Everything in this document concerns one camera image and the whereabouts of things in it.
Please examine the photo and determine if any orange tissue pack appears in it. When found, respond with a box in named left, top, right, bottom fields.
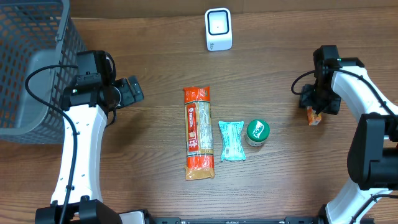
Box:
left=307, top=106, right=322, bottom=126

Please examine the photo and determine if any green lid jar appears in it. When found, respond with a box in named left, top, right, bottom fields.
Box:
left=245, top=119, right=270, bottom=147

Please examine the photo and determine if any teal snack packet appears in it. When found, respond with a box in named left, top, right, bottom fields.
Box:
left=218, top=121, right=246, bottom=161

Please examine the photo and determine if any red spaghetti pasta package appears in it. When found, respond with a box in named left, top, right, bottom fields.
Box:
left=183, top=86, right=215, bottom=180

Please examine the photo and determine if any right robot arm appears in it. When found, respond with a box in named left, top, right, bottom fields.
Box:
left=297, top=45, right=397, bottom=223

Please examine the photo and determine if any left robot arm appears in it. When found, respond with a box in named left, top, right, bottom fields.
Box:
left=35, top=50, right=151, bottom=223

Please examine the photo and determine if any white barcode scanner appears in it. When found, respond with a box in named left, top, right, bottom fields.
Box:
left=205, top=7, right=233, bottom=52

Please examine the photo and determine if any grey plastic mesh basket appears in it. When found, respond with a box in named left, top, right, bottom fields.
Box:
left=1, top=0, right=86, bottom=144

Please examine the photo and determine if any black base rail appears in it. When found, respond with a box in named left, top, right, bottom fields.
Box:
left=154, top=217, right=323, bottom=224

